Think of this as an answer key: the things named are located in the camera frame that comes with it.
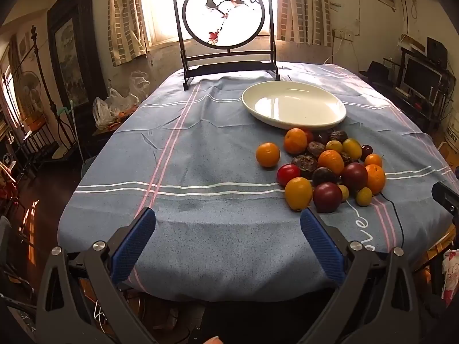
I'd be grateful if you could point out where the white wall socket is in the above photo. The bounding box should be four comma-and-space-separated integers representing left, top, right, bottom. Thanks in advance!
333, 29, 359, 42

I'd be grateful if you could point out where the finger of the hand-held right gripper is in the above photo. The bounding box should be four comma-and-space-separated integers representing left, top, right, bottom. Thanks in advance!
432, 181, 459, 223

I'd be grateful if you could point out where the bird painting table screen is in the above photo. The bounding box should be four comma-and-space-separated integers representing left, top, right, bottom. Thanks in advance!
171, 0, 281, 91

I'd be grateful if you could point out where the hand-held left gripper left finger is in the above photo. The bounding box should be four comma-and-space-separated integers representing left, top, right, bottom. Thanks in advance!
35, 207, 158, 344

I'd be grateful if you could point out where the black speaker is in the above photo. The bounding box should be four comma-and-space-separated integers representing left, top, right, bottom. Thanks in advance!
427, 37, 449, 61

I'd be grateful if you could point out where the dark red plum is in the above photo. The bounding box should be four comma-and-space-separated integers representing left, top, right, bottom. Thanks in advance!
313, 182, 343, 213
341, 163, 368, 191

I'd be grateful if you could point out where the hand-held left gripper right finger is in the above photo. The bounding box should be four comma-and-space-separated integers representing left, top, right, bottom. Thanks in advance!
300, 208, 421, 344

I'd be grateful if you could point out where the black computer rack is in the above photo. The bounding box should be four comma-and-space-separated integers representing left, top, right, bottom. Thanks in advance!
383, 48, 456, 133

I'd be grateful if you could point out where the clear plastic bag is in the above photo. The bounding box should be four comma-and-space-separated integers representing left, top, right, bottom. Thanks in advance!
130, 71, 149, 97
92, 88, 140, 130

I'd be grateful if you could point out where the checked beige curtain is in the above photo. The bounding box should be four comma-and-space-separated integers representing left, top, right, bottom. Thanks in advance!
108, 0, 149, 68
276, 0, 334, 47

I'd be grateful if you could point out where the large orange mandarin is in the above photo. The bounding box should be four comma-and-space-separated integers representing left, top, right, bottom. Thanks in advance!
284, 128, 308, 155

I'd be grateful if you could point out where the blue striped tablecloth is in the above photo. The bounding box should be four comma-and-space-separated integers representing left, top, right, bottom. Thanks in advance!
57, 62, 459, 303

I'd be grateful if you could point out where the flat cardboard box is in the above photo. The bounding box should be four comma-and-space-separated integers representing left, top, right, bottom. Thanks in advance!
400, 34, 427, 52

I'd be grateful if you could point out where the thin black cable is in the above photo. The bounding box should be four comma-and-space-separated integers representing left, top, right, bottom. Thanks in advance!
379, 191, 405, 249

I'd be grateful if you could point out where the yellow round fruit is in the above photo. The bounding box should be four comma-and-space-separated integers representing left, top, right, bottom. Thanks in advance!
342, 138, 362, 160

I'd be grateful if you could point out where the black metal stand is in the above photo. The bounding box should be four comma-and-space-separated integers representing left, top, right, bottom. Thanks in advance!
2, 25, 85, 162

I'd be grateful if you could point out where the dark framed painting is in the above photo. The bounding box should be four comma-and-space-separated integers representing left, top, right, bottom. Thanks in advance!
46, 0, 108, 130

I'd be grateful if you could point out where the white oval plate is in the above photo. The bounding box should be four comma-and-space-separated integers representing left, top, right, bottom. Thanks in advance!
241, 81, 347, 130

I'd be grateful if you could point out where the red floral white cloth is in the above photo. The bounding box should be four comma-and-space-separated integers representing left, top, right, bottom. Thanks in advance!
442, 249, 459, 307

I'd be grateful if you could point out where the computer monitor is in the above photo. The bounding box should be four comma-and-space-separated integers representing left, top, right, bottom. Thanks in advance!
401, 56, 443, 92

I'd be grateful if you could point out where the standing electric fan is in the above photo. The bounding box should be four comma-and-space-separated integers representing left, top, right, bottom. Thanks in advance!
14, 70, 40, 115

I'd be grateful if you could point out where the white plastic bucket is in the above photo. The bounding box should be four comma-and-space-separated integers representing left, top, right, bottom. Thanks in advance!
443, 116, 459, 144

